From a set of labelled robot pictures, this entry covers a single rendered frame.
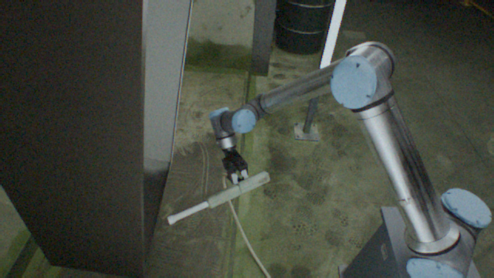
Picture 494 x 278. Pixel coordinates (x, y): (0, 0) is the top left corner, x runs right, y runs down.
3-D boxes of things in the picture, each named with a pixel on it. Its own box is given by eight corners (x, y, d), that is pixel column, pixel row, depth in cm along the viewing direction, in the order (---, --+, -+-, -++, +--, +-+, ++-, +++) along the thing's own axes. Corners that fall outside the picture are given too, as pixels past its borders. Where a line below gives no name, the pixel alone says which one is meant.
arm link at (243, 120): (255, 103, 116) (235, 104, 125) (235, 116, 110) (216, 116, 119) (262, 123, 119) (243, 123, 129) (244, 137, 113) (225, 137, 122)
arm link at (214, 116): (216, 112, 119) (203, 113, 127) (225, 140, 122) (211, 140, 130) (233, 105, 125) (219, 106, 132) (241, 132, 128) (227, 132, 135)
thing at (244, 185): (248, 163, 152) (270, 172, 131) (250, 171, 153) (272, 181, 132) (158, 201, 133) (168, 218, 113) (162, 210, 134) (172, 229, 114)
